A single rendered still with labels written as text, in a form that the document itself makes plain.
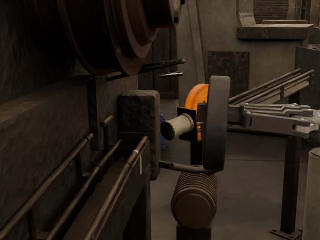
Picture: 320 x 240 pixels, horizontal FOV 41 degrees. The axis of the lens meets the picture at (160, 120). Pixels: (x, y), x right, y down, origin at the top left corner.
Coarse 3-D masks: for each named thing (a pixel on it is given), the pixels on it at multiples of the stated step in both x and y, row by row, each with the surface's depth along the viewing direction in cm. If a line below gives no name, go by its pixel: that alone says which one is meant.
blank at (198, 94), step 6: (198, 84) 134; (204, 84) 134; (192, 90) 132; (198, 90) 130; (204, 90) 132; (192, 96) 130; (198, 96) 130; (204, 96) 133; (186, 102) 131; (192, 102) 129; (192, 108) 129; (198, 126) 133
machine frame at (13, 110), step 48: (0, 0) 64; (0, 48) 64; (0, 96) 64; (48, 96) 70; (96, 96) 94; (0, 144) 54; (48, 144) 69; (96, 144) 96; (0, 192) 55; (48, 192) 69
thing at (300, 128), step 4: (312, 124) 63; (316, 124) 64; (296, 128) 63; (300, 128) 62; (304, 128) 62; (308, 128) 62; (312, 128) 63; (316, 128) 64; (304, 132) 62; (308, 132) 62
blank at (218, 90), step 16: (224, 80) 66; (208, 96) 64; (224, 96) 63; (208, 112) 63; (224, 112) 62; (208, 128) 62; (224, 128) 62; (208, 144) 63; (224, 144) 63; (208, 160) 65; (224, 160) 65
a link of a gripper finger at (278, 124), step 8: (248, 112) 65; (256, 120) 65; (264, 120) 64; (272, 120) 64; (280, 120) 63; (288, 120) 63; (296, 120) 62; (304, 120) 62; (248, 128) 66; (256, 128) 65; (264, 128) 65; (272, 128) 64; (280, 128) 64; (288, 128) 63; (304, 136) 62
